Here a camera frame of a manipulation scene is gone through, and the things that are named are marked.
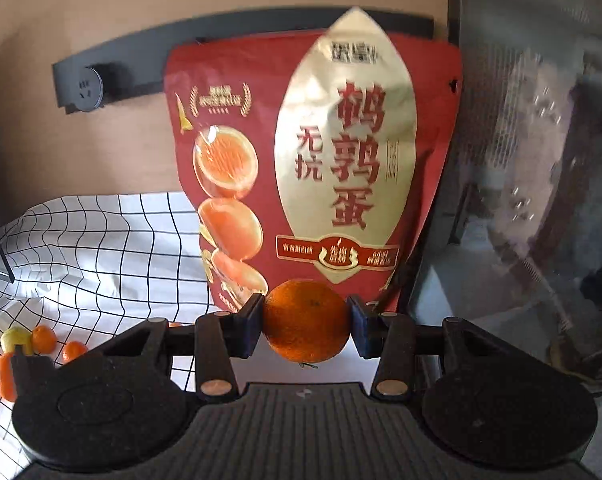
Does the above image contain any yellow-green pear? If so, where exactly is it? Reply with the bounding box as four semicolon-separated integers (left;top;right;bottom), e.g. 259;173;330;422
0;326;34;356

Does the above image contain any large orange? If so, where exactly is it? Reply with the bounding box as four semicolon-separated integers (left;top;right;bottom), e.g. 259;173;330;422
0;352;18;402

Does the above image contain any small mandarin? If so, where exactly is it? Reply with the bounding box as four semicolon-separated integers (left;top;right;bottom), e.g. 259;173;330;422
32;325;57;354
62;340;88;364

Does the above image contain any white black grid tablecloth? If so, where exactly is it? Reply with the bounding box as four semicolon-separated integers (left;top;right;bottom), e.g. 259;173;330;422
0;190;383;480

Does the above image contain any black framed glass panel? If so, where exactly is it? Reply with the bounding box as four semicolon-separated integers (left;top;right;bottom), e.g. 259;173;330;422
407;0;602;478

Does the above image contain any small mandarin beside pear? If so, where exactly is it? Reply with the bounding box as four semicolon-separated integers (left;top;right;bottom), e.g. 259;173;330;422
32;325;57;354

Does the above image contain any red quail egg snack bag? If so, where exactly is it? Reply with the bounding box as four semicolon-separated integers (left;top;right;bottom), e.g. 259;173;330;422
163;5;464;314

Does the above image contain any dark wall power strip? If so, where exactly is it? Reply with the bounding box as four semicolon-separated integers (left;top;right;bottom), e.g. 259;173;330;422
52;6;440;136

